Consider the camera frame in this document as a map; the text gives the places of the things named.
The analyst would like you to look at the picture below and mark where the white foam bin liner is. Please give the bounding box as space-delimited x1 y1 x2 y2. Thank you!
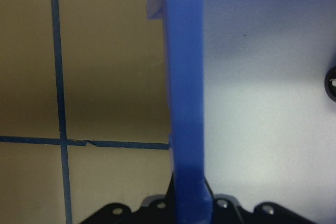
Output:
202 0 336 224

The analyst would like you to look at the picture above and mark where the small black round part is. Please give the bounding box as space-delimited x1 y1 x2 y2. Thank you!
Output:
324 65 336 103

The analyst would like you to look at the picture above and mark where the blue storage bin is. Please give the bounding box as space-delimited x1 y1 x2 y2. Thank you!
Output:
146 0 336 224

